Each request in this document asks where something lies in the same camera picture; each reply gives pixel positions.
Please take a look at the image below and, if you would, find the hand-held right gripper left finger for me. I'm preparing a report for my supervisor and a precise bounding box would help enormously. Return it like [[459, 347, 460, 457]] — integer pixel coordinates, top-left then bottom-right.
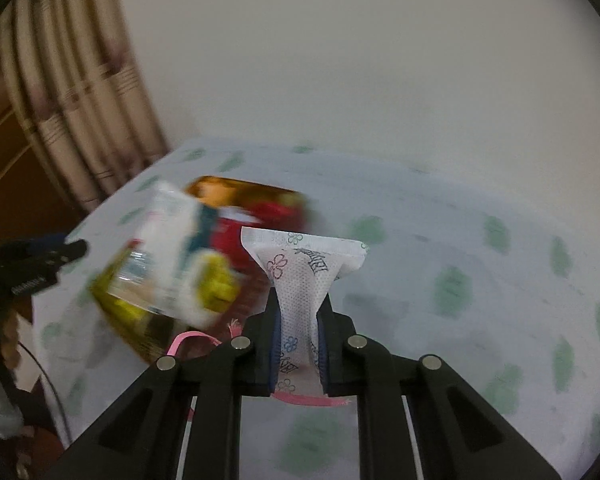
[[45, 295, 281, 480]]

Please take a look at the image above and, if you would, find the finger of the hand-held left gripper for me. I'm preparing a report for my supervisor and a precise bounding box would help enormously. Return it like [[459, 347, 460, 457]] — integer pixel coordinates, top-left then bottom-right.
[[22, 232, 68, 252], [40, 239, 90, 270]]

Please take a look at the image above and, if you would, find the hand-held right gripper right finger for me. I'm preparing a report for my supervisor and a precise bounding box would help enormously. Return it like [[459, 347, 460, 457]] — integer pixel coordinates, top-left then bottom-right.
[[316, 297, 563, 480]]

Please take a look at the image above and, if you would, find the white flower-print packet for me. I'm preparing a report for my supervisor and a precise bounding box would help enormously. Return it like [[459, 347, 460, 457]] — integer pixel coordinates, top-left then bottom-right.
[[240, 226, 368, 395]]

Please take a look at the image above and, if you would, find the pink and white tissue pack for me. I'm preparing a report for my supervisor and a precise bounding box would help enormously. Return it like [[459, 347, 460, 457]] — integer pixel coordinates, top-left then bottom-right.
[[107, 182, 241, 328]]

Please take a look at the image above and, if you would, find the red tin box gold inside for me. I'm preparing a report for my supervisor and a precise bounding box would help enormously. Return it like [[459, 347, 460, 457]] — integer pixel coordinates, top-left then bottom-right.
[[92, 175, 313, 366]]

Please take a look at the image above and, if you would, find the brown wooden wardrobe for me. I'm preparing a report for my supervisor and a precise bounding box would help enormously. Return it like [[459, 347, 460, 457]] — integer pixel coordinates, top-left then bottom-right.
[[0, 35, 86, 261]]

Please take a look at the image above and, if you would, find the beige leaf-print curtain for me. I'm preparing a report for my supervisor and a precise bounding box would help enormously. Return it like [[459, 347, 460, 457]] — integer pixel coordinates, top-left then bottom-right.
[[0, 0, 171, 213]]

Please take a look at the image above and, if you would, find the thin black cable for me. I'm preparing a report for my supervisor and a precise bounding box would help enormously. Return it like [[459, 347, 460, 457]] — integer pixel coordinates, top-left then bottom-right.
[[15, 340, 73, 448]]

